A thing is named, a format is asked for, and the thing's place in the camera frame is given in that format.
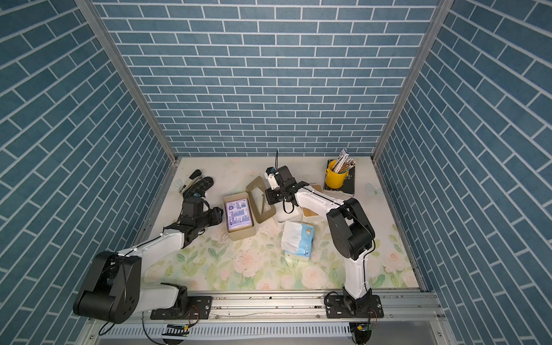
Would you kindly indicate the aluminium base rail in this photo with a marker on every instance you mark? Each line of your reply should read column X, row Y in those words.
column 288, row 317

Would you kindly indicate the floral table mat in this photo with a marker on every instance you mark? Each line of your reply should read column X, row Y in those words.
column 214, row 262

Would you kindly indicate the yellow pen cup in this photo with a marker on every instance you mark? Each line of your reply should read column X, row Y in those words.
column 334, row 181

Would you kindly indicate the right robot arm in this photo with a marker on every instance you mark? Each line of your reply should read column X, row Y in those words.
column 351, row 232

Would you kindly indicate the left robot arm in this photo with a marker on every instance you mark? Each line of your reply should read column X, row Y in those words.
column 112, row 290

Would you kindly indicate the black glasses case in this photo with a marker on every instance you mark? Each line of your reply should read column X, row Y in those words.
column 199, row 188

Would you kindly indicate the blue white tissue pack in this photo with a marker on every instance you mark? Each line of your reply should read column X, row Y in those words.
column 297, row 240

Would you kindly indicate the purple tissue paper pack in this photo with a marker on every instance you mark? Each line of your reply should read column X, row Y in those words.
column 238, row 213

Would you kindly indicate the black book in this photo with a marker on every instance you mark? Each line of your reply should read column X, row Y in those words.
column 349, row 186

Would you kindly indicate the beige black stapler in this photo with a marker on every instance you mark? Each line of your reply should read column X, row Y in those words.
column 191, row 180

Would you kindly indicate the white tissue box base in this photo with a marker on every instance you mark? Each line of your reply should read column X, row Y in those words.
column 286, row 211

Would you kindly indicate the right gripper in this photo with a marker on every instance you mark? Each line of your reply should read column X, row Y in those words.
column 269, row 195

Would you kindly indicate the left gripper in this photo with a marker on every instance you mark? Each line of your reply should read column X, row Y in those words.
column 216, row 215

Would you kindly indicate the white box wooden lid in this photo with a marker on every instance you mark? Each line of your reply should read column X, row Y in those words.
column 311, row 201

